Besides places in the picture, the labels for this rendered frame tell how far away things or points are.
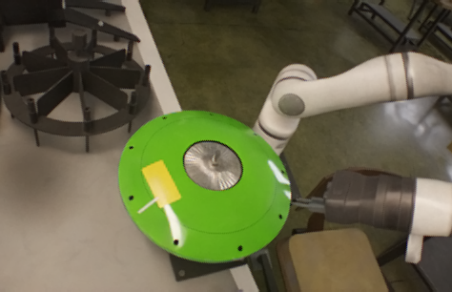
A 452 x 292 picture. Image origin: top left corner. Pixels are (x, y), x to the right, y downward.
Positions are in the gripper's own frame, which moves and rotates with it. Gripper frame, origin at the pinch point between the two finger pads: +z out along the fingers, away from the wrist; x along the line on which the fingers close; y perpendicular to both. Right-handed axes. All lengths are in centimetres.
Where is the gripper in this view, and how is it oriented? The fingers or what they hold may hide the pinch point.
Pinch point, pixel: (293, 200)
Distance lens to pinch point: 50.5
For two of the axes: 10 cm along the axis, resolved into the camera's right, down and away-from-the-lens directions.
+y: -2.5, -8.2, -5.1
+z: -8.5, -0.6, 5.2
